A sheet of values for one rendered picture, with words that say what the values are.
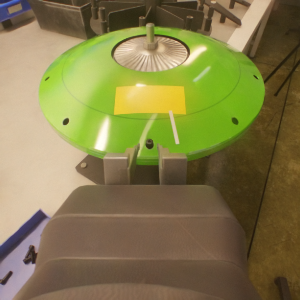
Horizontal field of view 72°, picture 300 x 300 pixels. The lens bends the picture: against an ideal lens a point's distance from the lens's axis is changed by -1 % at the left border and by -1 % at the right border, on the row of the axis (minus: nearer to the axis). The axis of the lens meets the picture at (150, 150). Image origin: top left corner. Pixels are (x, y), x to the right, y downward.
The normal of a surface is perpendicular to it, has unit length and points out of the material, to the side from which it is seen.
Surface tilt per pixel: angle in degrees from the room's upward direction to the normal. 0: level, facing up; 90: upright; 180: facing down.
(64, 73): 21
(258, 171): 0
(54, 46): 0
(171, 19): 86
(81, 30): 94
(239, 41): 0
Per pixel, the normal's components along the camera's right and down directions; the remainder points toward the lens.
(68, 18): -0.47, 0.73
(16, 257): -0.01, -0.63
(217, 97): 0.22, -0.38
